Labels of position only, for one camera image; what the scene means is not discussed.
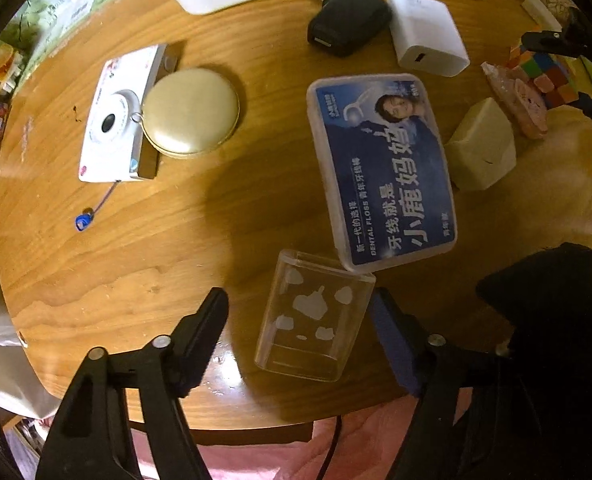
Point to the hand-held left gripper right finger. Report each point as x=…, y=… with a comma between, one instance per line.
x=393, y=340

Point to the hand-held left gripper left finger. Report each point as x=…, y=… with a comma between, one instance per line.
x=203, y=330

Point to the multicolour puzzle cube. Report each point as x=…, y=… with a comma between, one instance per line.
x=546, y=72

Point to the clear plastic cup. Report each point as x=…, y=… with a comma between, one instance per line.
x=311, y=322

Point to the blue dental floss box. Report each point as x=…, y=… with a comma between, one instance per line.
x=381, y=170

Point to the long white box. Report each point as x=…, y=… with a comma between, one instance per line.
x=541, y=12

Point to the pink snack packet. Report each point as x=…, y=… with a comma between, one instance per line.
x=518, y=102

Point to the white charger adapter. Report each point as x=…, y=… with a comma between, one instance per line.
x=426, y=30

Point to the cream soap block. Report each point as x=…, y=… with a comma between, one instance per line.
x=481, y=150

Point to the pink cloth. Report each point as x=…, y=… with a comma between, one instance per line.
x=276, y=455

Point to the dark cloth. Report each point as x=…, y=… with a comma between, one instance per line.
x=566, y=310

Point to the white blanket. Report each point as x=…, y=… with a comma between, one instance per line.
x=5, y=370

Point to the black charger adapter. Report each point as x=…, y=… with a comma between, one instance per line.
x=348, y=17

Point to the round beige case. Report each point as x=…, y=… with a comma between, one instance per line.
x=190, y=112

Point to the white compact camera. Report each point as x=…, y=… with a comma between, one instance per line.
x=113, y=125

